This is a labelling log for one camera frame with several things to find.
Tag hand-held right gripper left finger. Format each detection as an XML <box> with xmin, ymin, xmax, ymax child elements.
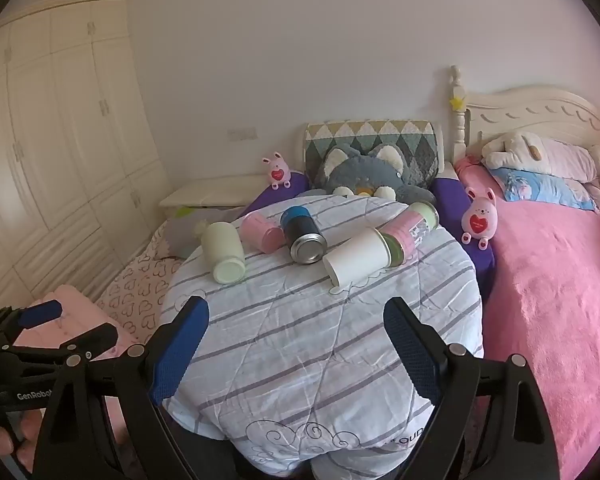
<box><xmin>32</xmin><ymin>296</ymin><xmax>211</xmax><ymax>480</ymax></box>

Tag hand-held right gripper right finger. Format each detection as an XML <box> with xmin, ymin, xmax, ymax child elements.
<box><xmin>380</xmin><ymin>297</ymin><xmax>573</xmax><ymax>480</ymax></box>

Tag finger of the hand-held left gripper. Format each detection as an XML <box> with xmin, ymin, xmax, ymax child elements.
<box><xmin>10</xmin><ymin>323</ymin><xmax>119</xmax><ymax>364</ymax></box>
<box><xmin>0</xmin><ymin>300</ymin><xmax>64</xmax><ymax>349</ymax></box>

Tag white cup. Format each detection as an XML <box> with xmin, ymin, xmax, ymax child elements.
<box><xmin>322</xmin><ymin>227</ymin><xmax>392</xmax><ymax>288</ymax></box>

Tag cream cup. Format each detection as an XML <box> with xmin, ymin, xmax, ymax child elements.
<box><xmin>200</xmin><ymin>221</ymin><xmax>247</xmax><ymax>285</ymax></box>

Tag pink cup with green ends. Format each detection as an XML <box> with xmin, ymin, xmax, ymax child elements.
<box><xmin>380</xmin><ymin>201</ymin><xmax>440</xmax><ymax>266</ymax></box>

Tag black and blue metal cup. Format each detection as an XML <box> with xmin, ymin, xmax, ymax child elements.
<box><xmin>280</xmin><ymin>206</ymin><xmax>329</xmax><ymax>265</ymax></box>

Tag pink folded cloth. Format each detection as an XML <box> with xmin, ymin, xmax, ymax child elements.
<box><xmin>12</xmin><ymin>285</ymin><xmax>136</xmax><ymax>361</ymax></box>

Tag heart patterned sheet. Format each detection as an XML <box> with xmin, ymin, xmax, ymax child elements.
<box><xmin>95</xmin><ymin>220</ymin><xmax>186</xmax><ymax>346</ymax></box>

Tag white striped quilt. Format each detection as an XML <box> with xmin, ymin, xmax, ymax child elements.
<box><xmin>160</xmin><ymin>192</ymin><xmax>485</xmax><ymax>480</ymax></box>

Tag small pink bunny plush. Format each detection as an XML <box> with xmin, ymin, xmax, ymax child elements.
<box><xmin>262</xmin><ymin>151</ymin><xmax>293</xmax><ymax>190</ymax></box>
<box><xmin>461</xmin><ymin>186</ymin><xmax>498</xmax><ymax>251</ymax></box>

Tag pink bed blanket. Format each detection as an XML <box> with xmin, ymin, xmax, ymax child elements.
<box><xmin>452</xmin><ymin>157</ymin><xmax>600</xmax><ymax>480</ymax></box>

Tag white nightstand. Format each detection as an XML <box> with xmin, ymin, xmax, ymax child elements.
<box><xmin>159</xmin><ymin>174</ymin><xmax>276</xmax><ymax>208</ymax></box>

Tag cream wardrobe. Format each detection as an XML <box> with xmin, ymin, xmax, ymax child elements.
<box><xmin>0</xmin><ymin>0</ymin><xmax>168</xmax><ymax>311</ymax></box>

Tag grey cat plush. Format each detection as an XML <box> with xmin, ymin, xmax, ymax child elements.
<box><xmin>314</xmin><ymin>142</ymin><xmax>437</xmax><ymax>206</ymax></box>

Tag blue printed pillow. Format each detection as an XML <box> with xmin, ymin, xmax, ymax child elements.
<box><xmin>490</xmin><ymin>167</ymin><xmax>598</xmax><ymax>211</ymax></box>

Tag diamond patterned cushion cover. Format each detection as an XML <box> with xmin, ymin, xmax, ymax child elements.
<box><xmin>302</xmin><ymin>120</ymin><xmax>446</xmax><ymax>186</ymax></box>

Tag white and pink plush toy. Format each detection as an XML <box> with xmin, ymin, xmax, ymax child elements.
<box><xmin>481</xmin><ymin>131</ymin><xmax>600</xmax><ymax>196</ymax></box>

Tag cream carved headboard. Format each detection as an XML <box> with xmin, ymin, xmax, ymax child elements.
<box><xmin>447</xmin><ymin>65</ymin><xmax>600</xmax><ymax>171</ymax></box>

